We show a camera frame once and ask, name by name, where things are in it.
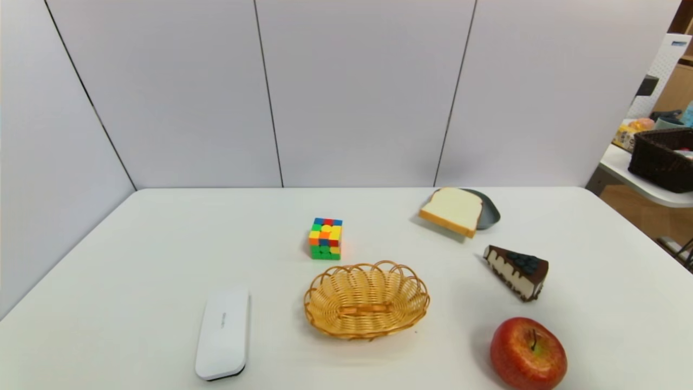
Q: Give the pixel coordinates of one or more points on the white bread slice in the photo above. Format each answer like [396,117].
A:
[452,208]

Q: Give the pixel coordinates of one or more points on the grey dish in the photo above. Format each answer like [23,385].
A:
[489,214]

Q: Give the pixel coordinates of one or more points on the multicoloured puzzle cube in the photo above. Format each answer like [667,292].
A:
[325,239]

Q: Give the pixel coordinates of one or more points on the yellow wicker basket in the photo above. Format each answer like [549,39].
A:
[365,300]

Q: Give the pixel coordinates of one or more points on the white whiteboard eraser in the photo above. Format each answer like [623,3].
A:
[223,330]

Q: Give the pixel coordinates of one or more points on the chocolate cake slice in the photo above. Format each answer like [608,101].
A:
[517,271]

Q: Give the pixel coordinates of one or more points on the red apple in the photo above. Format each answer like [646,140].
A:
[525,355]

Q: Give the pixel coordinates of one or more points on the white side table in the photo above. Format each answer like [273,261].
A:
[617,165]

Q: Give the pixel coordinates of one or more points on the yellow snack box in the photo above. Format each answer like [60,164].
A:
[628,135]

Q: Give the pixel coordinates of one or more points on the dark brown woven basket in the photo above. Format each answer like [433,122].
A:
[658,160]

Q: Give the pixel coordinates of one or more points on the black box on pegboard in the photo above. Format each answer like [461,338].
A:
[646,86]

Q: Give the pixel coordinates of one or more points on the teal cup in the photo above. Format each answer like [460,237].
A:
[667,123]

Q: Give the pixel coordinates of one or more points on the white pegboard panel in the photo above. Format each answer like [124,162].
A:
[663,62]

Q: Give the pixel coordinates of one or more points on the wooden cabinet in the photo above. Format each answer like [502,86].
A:
[677,89]

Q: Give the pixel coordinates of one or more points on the black chair frame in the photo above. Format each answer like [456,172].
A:
[683,252]

